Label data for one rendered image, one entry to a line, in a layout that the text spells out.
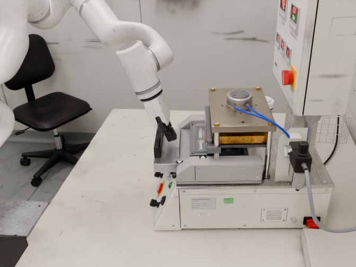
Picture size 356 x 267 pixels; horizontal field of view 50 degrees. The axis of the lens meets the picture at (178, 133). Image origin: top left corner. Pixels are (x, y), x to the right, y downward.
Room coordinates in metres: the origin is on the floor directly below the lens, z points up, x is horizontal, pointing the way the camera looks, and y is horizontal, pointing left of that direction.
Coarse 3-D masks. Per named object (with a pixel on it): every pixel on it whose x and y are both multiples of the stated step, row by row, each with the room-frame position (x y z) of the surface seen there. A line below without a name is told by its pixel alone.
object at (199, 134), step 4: (196, 124) 1.14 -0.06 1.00; (200, 124) 1.14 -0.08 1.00; (204, 124) 1.14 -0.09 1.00; (196, 128) 1.11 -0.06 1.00; (200, 128) 1.11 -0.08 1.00; (204, 128) 1.11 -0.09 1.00; (196, 132) 1.09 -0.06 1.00; (200, 132) 1.08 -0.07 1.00; (204, 132) 1.08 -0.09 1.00; (196, 136) 1.06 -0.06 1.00; (200, 136) 1.06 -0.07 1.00; (204, 136) 1.06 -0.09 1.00; (196, 140) 1.03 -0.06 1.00; (200, 140) 1.03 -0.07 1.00; (204, 140) 1.03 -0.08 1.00; (196, 144) 1.01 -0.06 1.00; (200, 144) 1.01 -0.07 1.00; (204, 144) 1.01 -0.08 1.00; (196, 148) 0.99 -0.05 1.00; (200, 148) 0.99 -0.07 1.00; (204, 148) 0.98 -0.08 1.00
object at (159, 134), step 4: (160, 128) 1.12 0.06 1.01; (156, 132) 1.09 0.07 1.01; (160, 132) 1.09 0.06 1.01; (156, 136) 1.06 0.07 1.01; (160, 136) 1.06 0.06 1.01; (156, 140) 1.04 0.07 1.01; (160, 140) 1.04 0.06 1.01; (156, 144) 1.01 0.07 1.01; (160, 144) 1.02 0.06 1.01; (156, 148) 1.00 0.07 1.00; (160, 148) 1.01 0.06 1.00; (156, 152) 1.00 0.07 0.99; (160, 152) 1.00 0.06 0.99; (156, 156) 1.00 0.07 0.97; (160, 156) 1.00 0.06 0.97
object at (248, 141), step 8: (224, 136) 0.96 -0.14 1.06; (232, 136) 0.96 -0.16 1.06; (240, 136) 0.96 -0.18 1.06; (248, 136) 0.95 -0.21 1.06; (256, 136) 0.95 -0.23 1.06; (264, 136) 0.95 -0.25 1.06; (224, 144) 0.96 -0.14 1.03; (232, 144) 0.96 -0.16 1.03; (240, 144) 0.96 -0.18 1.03; (248, 144) 0.96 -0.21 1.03; (256, 144) 0.95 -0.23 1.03; (264, 144) 0.95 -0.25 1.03
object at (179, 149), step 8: (184, 136) 1.12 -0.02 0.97; (168, 144) 1.08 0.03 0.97; (176, 144) 1.01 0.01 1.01; (184, 144) 1.07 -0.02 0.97; (168, 152) 1.03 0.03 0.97; (176, 152) 0.99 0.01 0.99; (184, 152) 1.02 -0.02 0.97; (160, 160) 0.98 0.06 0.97; (168, 160) 0.98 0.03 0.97; (176, 160) 0.98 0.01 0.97; (184, 160) 0.98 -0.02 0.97; (160, 168) 0.96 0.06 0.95; (168, 168) 0.96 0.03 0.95; (176, 168) 0.96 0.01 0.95
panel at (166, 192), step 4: (164, 172) 1.15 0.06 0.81; (164, 176) 1.12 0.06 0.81; (160, 180) 1.16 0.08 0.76; (164, 180) 1.09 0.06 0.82; (172, 180) 0.98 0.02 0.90; (164, 184) 1.06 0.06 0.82; (172, 184) 0.94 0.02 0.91; (164, 188) 1.03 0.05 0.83; (168, 188) 0.97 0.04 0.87; (172, 188) 0.93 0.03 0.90; (164, 192) 1.00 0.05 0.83; (168, 192) 0.95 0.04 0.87; (160, 196) 1.03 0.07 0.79; (168, 196) 0.92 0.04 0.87; (160, 200) 1.00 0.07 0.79; (164, 200) 0.94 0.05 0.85; (160, 204) 0.98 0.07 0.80; (164, 204) 0.92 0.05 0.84; (156, 208) 1.00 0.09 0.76; (160, 208) 0.95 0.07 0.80; (156, 212) 0.97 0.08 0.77; (160, 212) 0.93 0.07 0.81; (156, 216) 0.95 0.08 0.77; (156, 220) 0.92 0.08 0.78
